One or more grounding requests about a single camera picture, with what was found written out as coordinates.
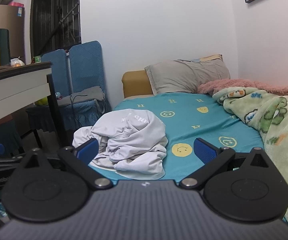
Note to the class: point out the teal smiley bed sheet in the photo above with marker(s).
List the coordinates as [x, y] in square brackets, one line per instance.
[184, 120]

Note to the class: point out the white shirt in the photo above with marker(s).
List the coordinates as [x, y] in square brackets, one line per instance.
[134, 140]

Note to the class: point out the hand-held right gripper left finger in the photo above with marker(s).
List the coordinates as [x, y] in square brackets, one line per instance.
[87, 150]

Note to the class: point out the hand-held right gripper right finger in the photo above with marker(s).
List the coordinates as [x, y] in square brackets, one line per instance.
[205, 151]

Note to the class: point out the grey pillow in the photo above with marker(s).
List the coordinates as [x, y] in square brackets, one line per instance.
[184, 77]

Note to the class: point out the dark teal covered chair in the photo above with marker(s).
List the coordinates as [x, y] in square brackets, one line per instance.
[6, 135]

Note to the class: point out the green can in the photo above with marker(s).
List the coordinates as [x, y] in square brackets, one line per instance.
[37, 59]

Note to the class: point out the yellow-green toy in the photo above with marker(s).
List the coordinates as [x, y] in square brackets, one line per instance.
[41, 101]

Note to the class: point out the gold refrigerator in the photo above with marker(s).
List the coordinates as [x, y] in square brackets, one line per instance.
[11, 30]

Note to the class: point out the small blue toy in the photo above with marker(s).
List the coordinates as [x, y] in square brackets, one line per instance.
[58, 95]

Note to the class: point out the tan pillow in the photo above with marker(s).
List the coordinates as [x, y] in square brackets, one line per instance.
[212, 57]

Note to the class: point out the pink container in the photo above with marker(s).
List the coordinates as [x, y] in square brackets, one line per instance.
[16, 5]

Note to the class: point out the dark barred window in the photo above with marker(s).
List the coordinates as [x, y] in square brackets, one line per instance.
[54, 17]

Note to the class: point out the yellow bed headboard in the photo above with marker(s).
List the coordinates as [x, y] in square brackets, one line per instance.
[135, 83]

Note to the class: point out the white desk with dark top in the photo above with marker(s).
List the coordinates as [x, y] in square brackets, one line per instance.
[14, 90]

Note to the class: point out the green cartoon blanket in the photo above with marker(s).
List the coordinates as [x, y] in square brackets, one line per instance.
[279, 135]

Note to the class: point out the pink fluffy blanket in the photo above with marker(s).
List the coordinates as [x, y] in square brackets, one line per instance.
[234, 83]

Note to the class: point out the grey cloth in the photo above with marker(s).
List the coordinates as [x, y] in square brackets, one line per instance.
[91, 93]

